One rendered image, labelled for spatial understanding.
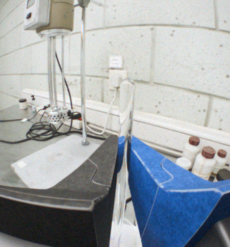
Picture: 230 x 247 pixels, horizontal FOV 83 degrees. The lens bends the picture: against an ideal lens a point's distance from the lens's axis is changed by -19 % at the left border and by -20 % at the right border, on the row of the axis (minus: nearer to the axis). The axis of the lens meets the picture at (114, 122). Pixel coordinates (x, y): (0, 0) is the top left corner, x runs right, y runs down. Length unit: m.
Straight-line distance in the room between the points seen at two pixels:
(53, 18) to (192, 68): 0.44
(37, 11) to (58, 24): 0.07
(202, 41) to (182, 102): 0.23
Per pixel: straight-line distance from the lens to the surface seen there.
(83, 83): 0.51
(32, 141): 0.69
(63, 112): 0.44
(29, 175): 0.49
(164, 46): 0.58
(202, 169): 0.44
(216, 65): 0.55
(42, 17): 0.39
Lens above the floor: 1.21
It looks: 22 degrees down
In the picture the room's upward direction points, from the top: 2 degrees clockwise
